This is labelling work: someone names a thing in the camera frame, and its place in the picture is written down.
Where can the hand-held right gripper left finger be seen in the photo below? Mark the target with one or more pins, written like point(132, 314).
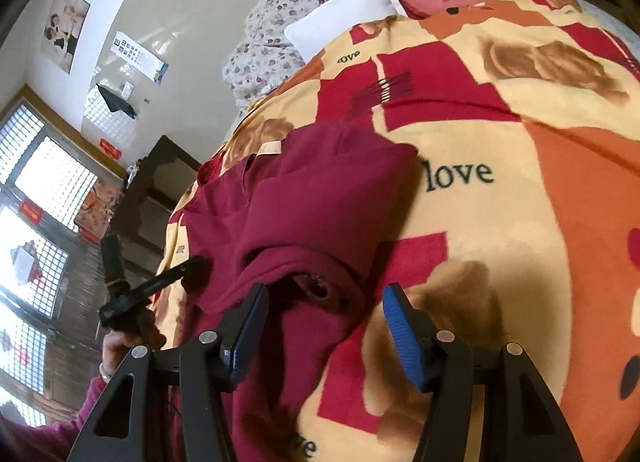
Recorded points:
point(247, 337)

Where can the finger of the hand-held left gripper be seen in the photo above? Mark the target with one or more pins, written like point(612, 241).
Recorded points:
point(175, 274)

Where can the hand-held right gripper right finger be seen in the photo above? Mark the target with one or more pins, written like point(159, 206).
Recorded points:
point(402, 337)

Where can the maroon shirt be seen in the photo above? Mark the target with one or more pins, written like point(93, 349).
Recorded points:
point(310, 192)

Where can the person's left forearm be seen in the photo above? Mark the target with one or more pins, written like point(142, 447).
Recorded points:
point(40, 429)

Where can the person's left hand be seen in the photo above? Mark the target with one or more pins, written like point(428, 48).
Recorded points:
point(120, 347)

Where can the dark wooden cabinet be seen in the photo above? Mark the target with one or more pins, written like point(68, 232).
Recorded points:
point(150, 192)

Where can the orange printed poster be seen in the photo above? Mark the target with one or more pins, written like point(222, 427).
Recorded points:
point(97, 209)

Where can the printed blanket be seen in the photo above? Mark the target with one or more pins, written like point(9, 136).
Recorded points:
point(500, 252)

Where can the wooden lattice window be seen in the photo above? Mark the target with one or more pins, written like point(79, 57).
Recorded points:
point(50, 176)

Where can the glass block window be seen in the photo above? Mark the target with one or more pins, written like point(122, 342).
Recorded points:
point(107, 126)

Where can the dark hanging bag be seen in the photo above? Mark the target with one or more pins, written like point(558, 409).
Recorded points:
point(117, 100)

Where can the eye chart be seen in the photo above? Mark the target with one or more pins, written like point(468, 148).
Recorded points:
point(137, 55)

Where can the floral quilt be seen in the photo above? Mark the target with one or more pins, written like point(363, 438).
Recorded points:
point(280, 6)

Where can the white pillow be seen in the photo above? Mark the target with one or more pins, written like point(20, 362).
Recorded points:
point(340, 16)

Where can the red wall label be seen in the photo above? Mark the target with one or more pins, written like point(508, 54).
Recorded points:
point(110, 148)

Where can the wall poster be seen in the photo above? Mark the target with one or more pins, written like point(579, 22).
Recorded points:
point(65, 29)

